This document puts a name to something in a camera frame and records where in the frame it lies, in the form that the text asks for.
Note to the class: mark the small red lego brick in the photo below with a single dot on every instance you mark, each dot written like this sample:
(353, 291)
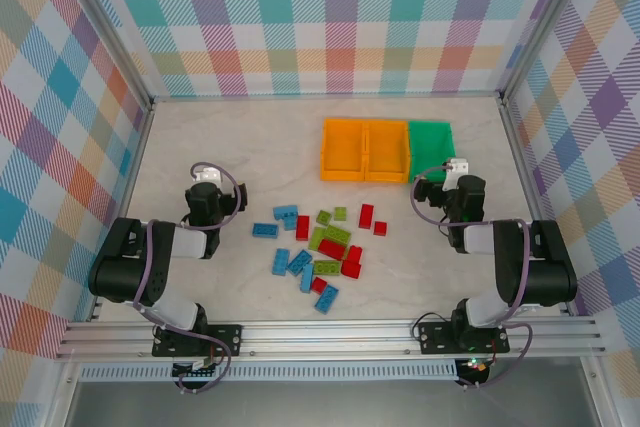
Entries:
(318, 285)
(380, 228)
(354, 253)

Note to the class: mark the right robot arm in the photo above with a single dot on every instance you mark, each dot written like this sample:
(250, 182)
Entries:
(545, 277)

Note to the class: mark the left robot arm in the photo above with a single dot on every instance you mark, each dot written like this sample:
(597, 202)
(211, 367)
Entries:
(115, 277)

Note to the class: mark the orange plastic bin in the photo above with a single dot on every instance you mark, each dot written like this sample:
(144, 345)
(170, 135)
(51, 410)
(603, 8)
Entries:
(340, 176)
(385, 177)

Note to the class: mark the green plastic bin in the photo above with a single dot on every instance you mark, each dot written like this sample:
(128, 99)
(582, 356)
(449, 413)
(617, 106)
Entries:
(430, 142)

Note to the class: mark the small circuit board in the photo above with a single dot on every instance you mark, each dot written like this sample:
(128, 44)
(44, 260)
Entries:
(477, 366)
(195, 372)

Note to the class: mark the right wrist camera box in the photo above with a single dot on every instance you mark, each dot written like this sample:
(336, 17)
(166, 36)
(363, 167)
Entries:
(457, 167)

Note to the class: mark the aluminium side rail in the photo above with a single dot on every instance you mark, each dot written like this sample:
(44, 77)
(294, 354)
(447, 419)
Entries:
(125, 197)
(526, 172)

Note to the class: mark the aluminium rail along wall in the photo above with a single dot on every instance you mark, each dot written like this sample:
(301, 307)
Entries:
(325, 96)

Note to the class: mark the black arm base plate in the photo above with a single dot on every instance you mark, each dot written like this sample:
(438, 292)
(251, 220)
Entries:
(435, 339)
(230, 339)

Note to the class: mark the aluminium mounting rail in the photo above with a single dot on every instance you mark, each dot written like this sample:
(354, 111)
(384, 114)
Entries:
(325, 339)

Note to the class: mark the aluminium frame post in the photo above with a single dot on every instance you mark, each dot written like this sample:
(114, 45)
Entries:
(105, 22)
(544, 22)

